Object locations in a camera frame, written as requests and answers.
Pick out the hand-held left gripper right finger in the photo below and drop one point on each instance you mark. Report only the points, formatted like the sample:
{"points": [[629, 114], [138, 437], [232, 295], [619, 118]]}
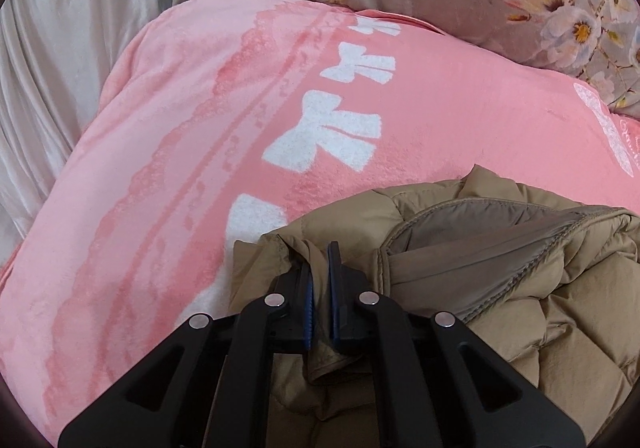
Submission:
{"points": [[334, 318]]}

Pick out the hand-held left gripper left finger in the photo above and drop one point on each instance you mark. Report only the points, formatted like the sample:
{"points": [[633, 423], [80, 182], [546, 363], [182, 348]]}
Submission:
{"points": [[307, 318]]}

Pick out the tan quilted jacket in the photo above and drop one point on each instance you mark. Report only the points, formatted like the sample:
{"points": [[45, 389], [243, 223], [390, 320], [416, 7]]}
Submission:
{"points": [[550, 328]]}

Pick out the pink bow-print blanket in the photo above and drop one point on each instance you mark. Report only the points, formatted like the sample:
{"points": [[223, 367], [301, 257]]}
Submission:
{"points": [[175, 127]]}

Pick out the white satin curtain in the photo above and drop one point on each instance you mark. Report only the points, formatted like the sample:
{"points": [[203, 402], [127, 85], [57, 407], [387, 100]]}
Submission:
{"points": [[60, 52]]}

